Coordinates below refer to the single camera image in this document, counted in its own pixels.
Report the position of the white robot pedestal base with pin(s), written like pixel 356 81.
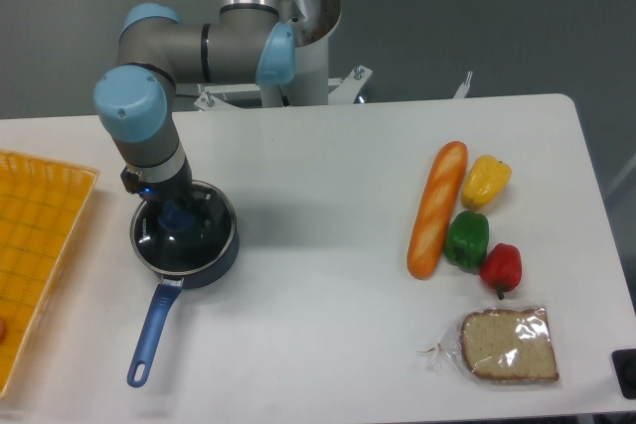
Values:
pixel 314 22

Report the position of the green bell pepper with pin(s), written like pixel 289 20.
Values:
pixel 467 240

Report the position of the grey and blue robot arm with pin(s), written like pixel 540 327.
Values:
pixel 156 52

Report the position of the yellow bell pepper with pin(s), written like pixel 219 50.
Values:
pixel 487 178

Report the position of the toy baguette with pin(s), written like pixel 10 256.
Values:
pixel 435 209

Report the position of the red bell pepper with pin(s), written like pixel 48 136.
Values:
pixel 502 271

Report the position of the black device at table edge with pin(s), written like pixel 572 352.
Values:
pixel 624 362

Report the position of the blue saucepan with handle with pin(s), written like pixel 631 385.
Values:
pixel 165 295

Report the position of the glass lid with blue knob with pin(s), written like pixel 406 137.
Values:
pixel 165 238

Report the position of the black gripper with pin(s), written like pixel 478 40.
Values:
pixel 178 190

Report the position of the bagged bread slice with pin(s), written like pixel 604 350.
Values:
pixel 501 346

